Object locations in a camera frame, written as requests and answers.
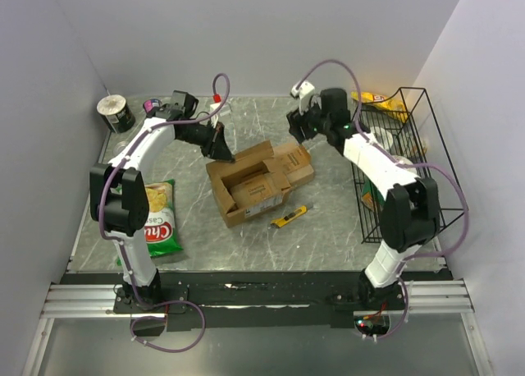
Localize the brown cardboard express box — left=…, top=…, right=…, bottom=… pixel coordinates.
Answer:
left=206, top=140, right=291, bottom=228

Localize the small brown carton outside box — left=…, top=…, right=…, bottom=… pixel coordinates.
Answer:
left=273, top=142, right=315, bottom=189

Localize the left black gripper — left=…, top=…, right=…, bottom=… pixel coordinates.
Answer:
left=178, top=119, right=235, bottom=163

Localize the green packet in rack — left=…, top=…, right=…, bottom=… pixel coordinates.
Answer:
left=361, top=179, right=385, bottom=212

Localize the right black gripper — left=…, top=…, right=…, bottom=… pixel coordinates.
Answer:
left=285, top=96, right=331, bottom=144

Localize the green Chuba chips bag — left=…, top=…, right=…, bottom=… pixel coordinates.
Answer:
left=144, top=179, right=182, bottom=258

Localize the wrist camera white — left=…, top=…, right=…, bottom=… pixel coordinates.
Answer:
left=209, top=94, right=231, bottom=126
left=290, top=80, right=316, bottom=114

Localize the aluminium rail frame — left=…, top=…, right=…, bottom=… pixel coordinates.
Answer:
left=40, top=281, right=474, bottom=319

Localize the purple yogurt cup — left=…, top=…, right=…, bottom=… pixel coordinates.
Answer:
left=143, top=99, right=162, bottom=117

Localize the yellow chips bag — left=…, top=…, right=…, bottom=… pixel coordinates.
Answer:
left=350, top=91, right=409, bottom=123

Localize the tin food can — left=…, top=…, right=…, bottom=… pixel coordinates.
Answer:
left=113, top=141, right=127, bottom=156

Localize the black cylindrical snack can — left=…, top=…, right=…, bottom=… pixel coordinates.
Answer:
left=96, top=94, right=135, bottom=134

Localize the black wire rack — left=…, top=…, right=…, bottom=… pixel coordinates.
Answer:
left=352, top=87, right=458, bottom=243

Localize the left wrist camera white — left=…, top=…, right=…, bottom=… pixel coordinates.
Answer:
left=209, top=94, right=231, bottom=126

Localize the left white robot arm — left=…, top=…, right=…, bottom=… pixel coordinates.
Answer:
left=89, top=91, right=235, bottom=312

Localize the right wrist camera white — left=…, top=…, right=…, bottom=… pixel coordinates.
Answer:
left=290, top=80, right=316, bottom=114

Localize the yellow utility knife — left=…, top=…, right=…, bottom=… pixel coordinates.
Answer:
left=270, top=203, right=313, bottom=229

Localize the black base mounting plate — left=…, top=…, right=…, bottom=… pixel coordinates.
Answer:
left=113, top=272, right=404, bottom=332

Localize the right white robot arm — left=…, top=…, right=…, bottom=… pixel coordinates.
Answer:
left=286, top=82, right=441, bottom=310

